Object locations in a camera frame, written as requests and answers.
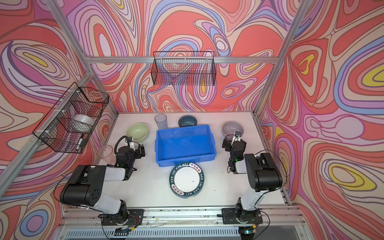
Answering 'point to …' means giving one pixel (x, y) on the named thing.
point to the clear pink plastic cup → (106, 151)
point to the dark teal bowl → (187, 120)
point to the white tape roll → (82, 123)
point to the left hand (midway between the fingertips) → (136, 144)
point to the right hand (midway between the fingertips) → (233, 140)
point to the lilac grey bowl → (229, 128)
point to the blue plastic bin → (193, 144)
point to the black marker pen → (80, 141)
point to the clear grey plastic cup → (161, 121)
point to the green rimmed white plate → (186, 180)
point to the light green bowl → (138, 131)
